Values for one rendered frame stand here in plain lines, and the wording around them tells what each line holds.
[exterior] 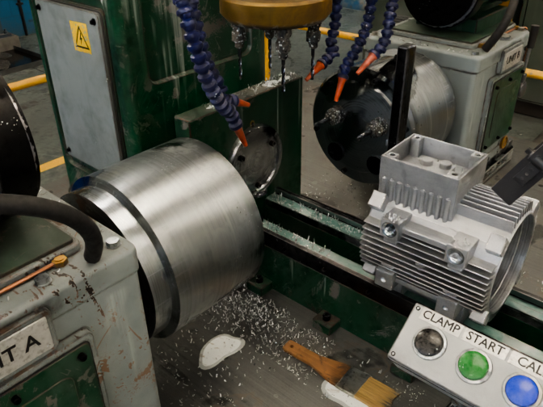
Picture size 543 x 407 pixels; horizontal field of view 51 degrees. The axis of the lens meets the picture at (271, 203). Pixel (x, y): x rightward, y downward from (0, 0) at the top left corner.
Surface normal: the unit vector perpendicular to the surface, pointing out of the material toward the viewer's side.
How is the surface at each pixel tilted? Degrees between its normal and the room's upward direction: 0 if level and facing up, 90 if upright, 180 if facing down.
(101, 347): 89
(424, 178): 90
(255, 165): 90
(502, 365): 36
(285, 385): 0
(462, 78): 90
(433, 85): 51
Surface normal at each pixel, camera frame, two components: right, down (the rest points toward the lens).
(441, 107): 0.72, 0.07
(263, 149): 0.75, 0.33
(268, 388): -0.01, -0.85
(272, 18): -0.04, 0.52
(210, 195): 0.51, -0.40
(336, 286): -0.66, 0.40
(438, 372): -0.40, -0.46
